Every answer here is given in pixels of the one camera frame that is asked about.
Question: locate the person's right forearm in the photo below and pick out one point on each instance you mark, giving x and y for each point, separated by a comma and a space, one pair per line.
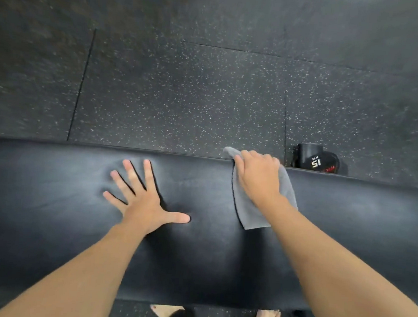
340, 284

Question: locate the person's right thumb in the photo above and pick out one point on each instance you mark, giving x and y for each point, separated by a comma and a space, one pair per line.
238, 170

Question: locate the black padded bench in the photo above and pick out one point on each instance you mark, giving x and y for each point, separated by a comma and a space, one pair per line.
44, 207

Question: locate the person's left middle finger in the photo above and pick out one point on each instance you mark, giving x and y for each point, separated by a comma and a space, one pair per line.
131, 176

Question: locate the person's left thumb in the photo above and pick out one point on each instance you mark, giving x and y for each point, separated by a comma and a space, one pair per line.
177, 217

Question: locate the person's left forearm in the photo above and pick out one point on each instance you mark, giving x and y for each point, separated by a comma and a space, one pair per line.
74, 279

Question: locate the person's left little finger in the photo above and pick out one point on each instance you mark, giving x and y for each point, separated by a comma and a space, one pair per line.
113, 198

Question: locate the person's right hand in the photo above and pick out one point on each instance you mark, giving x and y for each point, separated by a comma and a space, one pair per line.
260, 181

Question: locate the person's left hand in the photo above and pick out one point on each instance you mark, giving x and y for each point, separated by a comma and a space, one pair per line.
142, 209

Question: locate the grey microfibre cloth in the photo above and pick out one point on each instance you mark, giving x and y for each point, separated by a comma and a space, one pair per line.
252, 215

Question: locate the person's left foot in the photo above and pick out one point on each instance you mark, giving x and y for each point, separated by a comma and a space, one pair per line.
164, 311

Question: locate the black dumbbell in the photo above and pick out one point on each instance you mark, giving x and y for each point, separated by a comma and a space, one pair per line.
309, 156

